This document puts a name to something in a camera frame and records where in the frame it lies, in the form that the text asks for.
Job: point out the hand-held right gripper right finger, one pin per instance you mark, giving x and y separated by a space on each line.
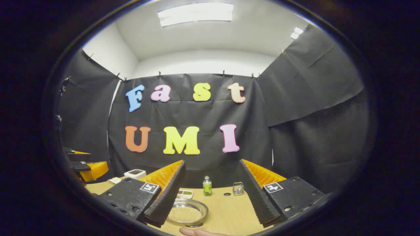
259 200

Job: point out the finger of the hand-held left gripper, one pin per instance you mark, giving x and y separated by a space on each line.
95 170
77 156

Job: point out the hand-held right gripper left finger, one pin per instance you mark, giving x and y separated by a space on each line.
169 196

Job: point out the stainless steel pot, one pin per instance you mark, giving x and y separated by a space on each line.
201 208

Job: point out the white divided bean tray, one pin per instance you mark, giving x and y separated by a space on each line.
186 194

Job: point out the pile of soybeans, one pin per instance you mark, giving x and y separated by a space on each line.
185 214

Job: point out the green label drink bottle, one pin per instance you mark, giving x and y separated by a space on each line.
207 187

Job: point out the white toaster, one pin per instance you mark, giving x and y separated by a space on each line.
135 173

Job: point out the rectangular ceiling light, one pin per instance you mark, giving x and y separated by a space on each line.
195 13
297 32

